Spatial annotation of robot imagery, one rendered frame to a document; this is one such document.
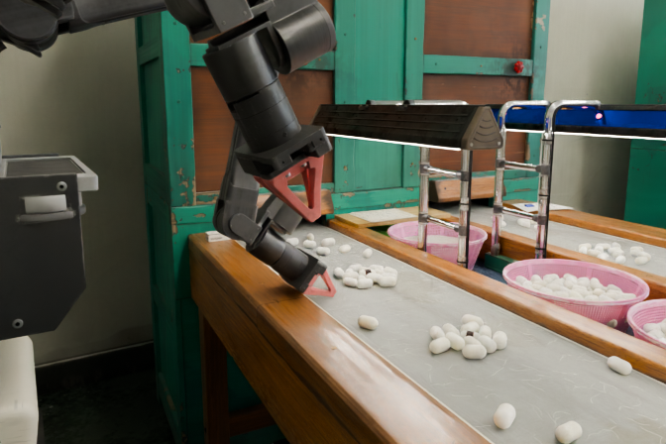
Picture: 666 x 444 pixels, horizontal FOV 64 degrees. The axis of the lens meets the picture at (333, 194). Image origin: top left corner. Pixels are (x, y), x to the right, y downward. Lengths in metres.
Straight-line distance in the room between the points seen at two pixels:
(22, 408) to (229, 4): 0.47
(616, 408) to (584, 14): 3.31
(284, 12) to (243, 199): 0.45
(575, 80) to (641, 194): 0.82
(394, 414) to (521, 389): 0.21
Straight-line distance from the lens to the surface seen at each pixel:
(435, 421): 0.66
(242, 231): 0.92
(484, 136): 0.90
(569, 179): 3.89
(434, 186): 1.79
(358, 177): 1.68
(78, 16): 0.91
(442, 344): 0.85
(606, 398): 0.81
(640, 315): 1.09
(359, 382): 0.72
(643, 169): 3.79
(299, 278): 0.99
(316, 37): 0.55
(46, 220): 0.59
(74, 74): 2.24
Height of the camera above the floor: 1.11
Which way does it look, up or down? 10 degrees down
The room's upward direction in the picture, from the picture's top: straight up
